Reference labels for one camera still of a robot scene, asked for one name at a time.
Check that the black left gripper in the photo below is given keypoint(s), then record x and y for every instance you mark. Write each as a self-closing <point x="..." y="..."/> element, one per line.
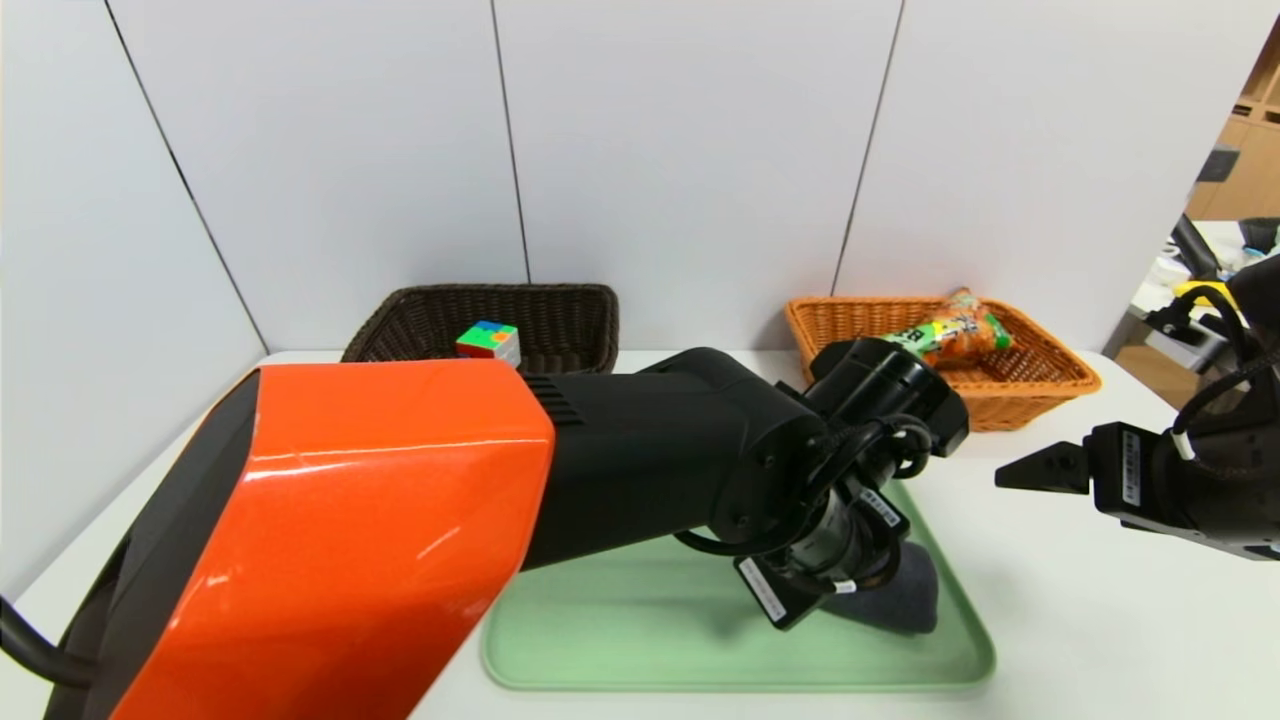
<point x="768" y="593"/>

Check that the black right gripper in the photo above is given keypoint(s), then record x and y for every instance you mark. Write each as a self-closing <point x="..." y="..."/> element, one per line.
<point x="1125" y="468"/>

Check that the dark grey towel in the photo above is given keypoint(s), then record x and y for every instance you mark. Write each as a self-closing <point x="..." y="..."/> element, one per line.
<point x="905" y="595"/>

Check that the orange snack bag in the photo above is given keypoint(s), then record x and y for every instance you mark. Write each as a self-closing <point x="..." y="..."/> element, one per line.
<point x="960" y="330"/>

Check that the multicoloured puzzle cube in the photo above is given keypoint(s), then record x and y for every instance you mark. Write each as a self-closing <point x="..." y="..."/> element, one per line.
<point x="490" y="342"/>

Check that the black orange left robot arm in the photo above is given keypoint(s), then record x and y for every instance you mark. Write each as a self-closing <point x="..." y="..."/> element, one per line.
<point x="350" y="540"/>

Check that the orange wicker basket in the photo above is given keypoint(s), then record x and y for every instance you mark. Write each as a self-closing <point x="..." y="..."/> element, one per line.
<point x="1030" y="385"/>

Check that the dark brown wicker basket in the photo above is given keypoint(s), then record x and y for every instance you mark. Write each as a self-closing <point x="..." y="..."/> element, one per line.
<point x="560" y="320"/>

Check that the light green plastic tray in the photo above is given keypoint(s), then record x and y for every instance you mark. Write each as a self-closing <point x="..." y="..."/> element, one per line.
<point x="620" y="640"/>

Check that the brown woven bin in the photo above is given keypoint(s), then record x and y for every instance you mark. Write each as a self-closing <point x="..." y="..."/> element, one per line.
<point x="1210" y="395"/>

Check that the white background table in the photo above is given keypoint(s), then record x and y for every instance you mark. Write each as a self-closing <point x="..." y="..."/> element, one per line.
<point x="1160" y="300"/>

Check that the black slanted desk object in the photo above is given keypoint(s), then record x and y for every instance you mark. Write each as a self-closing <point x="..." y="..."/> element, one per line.
<point x="1192" y="248"/>

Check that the wooden shelf unit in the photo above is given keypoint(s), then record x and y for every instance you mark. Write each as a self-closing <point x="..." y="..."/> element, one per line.
<point x="1250" y="110"/>

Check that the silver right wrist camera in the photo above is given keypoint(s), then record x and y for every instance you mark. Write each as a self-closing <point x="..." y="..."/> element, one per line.
<point x="1185" y="345"/>

